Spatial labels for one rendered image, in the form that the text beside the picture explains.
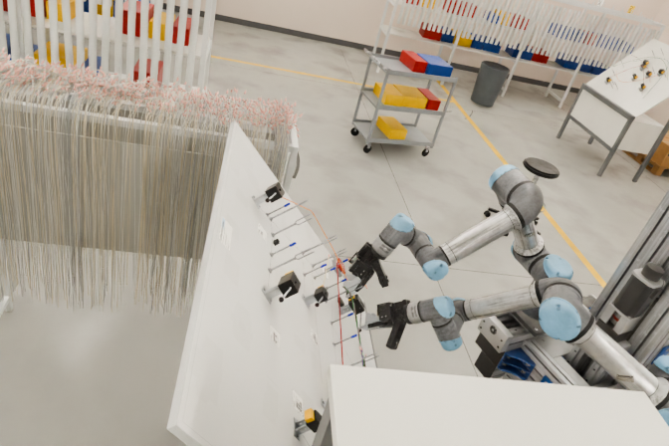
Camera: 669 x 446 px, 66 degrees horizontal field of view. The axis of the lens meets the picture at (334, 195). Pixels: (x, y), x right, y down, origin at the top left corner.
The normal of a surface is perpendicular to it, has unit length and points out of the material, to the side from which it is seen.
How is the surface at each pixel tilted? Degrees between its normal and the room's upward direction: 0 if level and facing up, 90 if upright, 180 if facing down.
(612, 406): 0
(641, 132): 90
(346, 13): 90
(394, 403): 0
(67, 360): 0
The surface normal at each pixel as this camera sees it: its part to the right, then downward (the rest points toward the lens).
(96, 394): 0.22, -0.84
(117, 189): 0.11, 0.53
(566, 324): -0.54, 0.27
